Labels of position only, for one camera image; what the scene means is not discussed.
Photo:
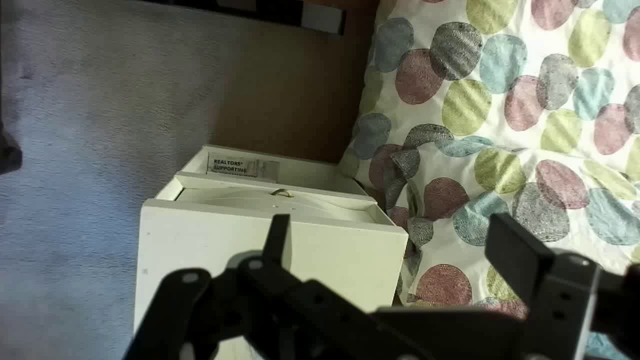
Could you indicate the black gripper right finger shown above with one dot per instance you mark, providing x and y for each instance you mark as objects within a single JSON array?
[{"x": 567, "y": 295}]

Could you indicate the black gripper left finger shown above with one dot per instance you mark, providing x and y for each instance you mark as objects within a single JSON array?
[{"x": 257, "y": 298}]

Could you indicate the white open box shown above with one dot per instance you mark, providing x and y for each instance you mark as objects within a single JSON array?
[{"x": 221, "y": 205}]

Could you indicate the polka dot bed cover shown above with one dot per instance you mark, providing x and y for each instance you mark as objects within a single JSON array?
[{"x": 482, "y": 107}]

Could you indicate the brown wooden headboard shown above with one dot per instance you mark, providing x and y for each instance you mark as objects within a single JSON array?
[{"x": 296, "y": 92}]

